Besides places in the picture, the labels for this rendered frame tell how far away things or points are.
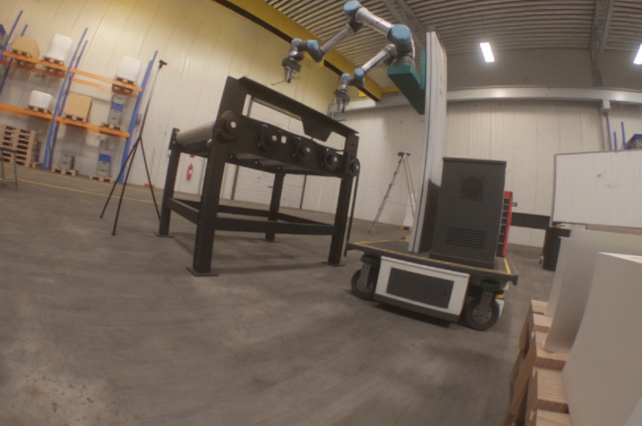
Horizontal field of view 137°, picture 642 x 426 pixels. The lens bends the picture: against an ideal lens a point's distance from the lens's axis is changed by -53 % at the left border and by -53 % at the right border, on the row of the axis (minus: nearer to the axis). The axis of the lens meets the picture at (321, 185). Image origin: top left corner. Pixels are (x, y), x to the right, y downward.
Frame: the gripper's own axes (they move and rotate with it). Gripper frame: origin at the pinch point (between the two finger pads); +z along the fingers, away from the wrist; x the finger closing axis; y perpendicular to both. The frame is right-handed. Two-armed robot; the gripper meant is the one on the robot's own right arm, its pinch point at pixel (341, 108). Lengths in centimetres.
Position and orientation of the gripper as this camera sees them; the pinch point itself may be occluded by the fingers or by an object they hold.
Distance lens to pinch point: 215.6
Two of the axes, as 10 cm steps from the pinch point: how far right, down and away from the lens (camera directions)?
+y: 7.3, 0.7, -6.8
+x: 6.7, 1.5, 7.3
